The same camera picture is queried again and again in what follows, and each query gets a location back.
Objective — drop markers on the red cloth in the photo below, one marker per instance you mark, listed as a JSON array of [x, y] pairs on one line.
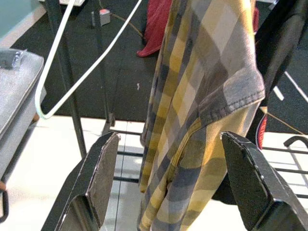
[[154, 29]]

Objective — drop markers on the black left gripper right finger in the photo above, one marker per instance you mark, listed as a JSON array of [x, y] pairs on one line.
[[260, 187]]

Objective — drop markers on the grey box with red button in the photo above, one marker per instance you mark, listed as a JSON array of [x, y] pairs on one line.
[[105, 16]]

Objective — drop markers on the thin metal hanger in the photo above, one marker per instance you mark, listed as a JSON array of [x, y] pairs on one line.
[[296, 138]]

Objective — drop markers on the black floor carpet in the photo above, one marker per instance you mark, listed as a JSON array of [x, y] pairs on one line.
[[130, 91]]

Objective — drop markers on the grey storage ottoman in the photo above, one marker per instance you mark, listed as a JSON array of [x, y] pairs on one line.
[[16, 96]]

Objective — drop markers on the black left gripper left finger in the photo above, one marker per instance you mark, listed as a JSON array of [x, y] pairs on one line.
[[96, 180]]

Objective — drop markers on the black printed shirt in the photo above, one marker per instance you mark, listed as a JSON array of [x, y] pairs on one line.
[[279, 36]]

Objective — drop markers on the yellow grey plaid shirt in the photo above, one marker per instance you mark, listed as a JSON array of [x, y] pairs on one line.
[[192, 72]]

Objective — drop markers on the black metal clothes rack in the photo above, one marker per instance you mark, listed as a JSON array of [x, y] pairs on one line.
[[73, 108]]

